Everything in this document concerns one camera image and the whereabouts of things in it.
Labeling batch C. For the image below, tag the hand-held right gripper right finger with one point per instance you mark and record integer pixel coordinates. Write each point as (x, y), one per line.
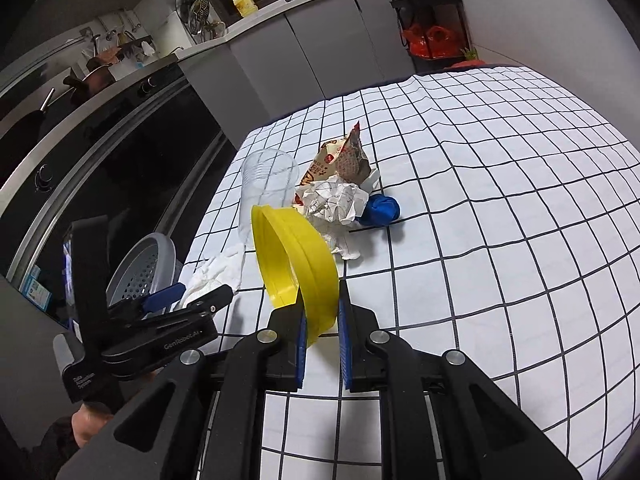
(345, 350)

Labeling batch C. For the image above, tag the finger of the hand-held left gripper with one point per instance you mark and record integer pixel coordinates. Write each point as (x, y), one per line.
(165, 296)
(210, 300)

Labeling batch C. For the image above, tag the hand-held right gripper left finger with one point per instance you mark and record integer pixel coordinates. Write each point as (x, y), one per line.
(301, 350)

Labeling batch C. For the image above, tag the grey perforated waste basket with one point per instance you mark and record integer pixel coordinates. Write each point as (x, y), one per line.
(145, 260)

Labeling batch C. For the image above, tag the person's left forearm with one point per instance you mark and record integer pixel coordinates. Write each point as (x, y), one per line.
(47, 452)

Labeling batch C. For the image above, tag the person's left hand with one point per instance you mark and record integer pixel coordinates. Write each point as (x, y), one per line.
(92, 425)

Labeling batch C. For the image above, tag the small white crumpled tissue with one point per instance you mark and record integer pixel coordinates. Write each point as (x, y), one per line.
(342, 242)

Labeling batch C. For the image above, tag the blue energy label sticker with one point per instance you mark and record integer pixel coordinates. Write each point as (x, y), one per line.
(37, 287)

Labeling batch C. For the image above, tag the clear plastic cup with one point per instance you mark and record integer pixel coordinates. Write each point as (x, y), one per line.
(265, 175)

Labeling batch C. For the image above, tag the black built-in oven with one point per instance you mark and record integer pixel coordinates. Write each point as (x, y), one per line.
(125, 160)

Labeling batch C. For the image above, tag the shiny blue crumpled wrapper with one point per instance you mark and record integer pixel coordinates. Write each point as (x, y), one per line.
(382, 209)

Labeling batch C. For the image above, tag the crumpled printed white paper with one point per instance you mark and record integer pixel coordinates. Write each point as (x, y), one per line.
(330, 200)

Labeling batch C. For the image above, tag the black oven knob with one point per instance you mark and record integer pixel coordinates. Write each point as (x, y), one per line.
(45, 176)

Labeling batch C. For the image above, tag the brown snack wrapper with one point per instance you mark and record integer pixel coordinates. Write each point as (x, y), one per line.
(345, 160)

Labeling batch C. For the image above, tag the white checked tablecloth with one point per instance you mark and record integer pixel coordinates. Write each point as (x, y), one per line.
(500, 210)

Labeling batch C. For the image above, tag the black wok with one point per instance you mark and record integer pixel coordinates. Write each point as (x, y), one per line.
(25, 130)

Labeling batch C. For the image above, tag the copper pot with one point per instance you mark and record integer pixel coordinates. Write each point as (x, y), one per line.
(90, 80)

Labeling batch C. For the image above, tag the hanging kitchen utensils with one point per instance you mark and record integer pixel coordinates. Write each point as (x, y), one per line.
(120, 35)

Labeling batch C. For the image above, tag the grey kitchen cabinet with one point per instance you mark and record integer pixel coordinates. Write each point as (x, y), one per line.
(310, 50)

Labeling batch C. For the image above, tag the dish rack with lids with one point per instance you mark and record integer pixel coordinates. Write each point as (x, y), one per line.
(200, 10)

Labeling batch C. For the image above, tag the yellow detergent bottle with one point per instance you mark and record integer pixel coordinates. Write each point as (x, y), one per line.
(245, 4)

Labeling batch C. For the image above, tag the red plastic bag on rack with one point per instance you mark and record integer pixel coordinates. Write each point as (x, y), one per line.
(430, 42)

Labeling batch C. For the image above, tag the black metal rack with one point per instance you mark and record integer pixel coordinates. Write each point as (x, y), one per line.
(457, 15)

